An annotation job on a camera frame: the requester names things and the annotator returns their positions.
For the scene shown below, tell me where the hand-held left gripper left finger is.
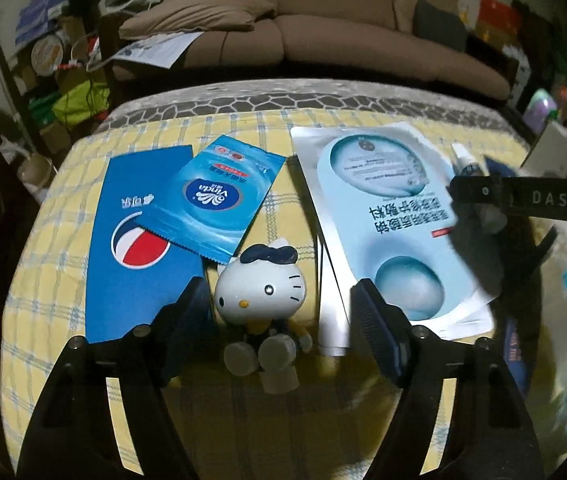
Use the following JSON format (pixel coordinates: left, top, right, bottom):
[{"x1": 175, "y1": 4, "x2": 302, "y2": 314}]
[{"x1": 16, "y1": 276, "x2": 212, "y2": 480}]

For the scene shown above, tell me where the round tin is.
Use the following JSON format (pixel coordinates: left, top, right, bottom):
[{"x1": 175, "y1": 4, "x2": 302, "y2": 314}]
[{"x1": 30, "y1": 35, "x2": 64, "y2": 73}]

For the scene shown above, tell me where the blue paper sleeve round logo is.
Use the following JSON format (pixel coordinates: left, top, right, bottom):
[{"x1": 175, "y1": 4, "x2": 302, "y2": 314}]
[{"x1": 86, "y1": 145, "x2": 214, "y2": 345}]

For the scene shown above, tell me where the printed paper sheet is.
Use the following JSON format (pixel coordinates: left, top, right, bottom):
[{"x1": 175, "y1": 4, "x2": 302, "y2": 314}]
[{"x1": 112, "y1": 30, "x2": 204, "y2": 68}]

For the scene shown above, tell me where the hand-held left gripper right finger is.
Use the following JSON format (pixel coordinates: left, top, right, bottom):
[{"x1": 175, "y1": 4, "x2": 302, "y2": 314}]
[{"x1": 350, "y1": 280, "x2": 547, "y2": 480}]

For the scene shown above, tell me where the small white tube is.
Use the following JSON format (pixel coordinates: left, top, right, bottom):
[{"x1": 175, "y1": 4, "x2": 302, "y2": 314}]
[{"x1": 451, "y1": 142, "x2": 507, "y2": 233}]

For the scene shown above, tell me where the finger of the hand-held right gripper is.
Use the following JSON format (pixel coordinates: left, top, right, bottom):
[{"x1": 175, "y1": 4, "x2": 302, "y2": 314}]
[{"x1": 446, "y1": 175, "x2": 509, "y2": 218}]

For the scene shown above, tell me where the clear plastic bottle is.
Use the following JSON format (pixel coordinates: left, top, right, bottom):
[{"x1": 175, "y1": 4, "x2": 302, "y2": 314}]
[{"x1": 538, "y1": 225, "x2": 567, "y2": 321}]

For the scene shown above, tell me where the brown sofa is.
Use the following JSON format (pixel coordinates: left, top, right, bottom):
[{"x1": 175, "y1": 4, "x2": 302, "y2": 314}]
[{"x1": 108, "y1": 0, "x2": 514, "y2": 101}]

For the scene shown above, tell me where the red box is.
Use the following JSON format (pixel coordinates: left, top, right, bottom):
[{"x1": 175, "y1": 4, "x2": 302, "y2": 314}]
[{"x1": 478, "y1": 0, "x2": 521, "y2": 43}]

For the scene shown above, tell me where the yellow plaid tablecloth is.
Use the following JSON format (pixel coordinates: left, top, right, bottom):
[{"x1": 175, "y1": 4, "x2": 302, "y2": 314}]
[{"x1": 0, "y1": 110, "x2": 554, "y2": 480}]

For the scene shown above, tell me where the white cat figurine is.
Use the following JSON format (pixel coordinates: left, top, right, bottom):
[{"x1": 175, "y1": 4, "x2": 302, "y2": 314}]
[{"x1": 213, "y1": 239, "x2": 314, "y2": 395}]

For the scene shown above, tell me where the beige water flask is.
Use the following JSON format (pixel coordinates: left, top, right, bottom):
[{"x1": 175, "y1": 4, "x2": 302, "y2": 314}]
[{"x1": 18, "y1": 152, "x2": 56, "y2": 201}]

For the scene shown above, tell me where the pastel coloured ball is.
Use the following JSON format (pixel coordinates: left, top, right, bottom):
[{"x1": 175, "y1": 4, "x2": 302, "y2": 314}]
[{"x1": 523, "y1": 89, "x2": 561, "y2": 128}]

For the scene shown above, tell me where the brown pillow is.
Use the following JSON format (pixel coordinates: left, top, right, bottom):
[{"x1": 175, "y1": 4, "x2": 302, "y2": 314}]
[{"x1": 118, "y1": 0, "x2": 278, "y2": 41}]

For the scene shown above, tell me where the white box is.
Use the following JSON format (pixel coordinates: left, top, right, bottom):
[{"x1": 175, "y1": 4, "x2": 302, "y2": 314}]
[{"x1": 518, "y1": 122, "x2": 567, "y2": 181}]

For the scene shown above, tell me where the yellow-green bag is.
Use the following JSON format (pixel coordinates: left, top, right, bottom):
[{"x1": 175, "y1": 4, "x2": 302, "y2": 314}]
[{"x1": 52, "y1": 80, "x2": 111, "y2": 128}]

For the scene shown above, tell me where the light blue face mask sachet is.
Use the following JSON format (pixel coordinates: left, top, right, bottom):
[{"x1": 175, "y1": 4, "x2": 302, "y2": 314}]
[{"x1": 291, "y1": 122, "x2": 497, "y2": 338}]

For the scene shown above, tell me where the blue wet wipe packet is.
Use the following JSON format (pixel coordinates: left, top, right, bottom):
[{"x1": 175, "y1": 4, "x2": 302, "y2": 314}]
[{"x1": 138, "y1": 135, "x2": 287, "y2": 265}]

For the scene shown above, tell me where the blue cardboard box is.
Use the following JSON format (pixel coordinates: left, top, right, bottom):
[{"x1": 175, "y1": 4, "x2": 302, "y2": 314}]
[{"x1": 16, "y1": 0, "x2": 69, "y2": 48}]

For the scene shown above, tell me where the dark cushion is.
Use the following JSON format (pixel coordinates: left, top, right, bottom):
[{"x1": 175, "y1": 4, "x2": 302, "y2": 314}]
[{"x1": 412, "y1": 0, "x2": 468, "y2": 53}]

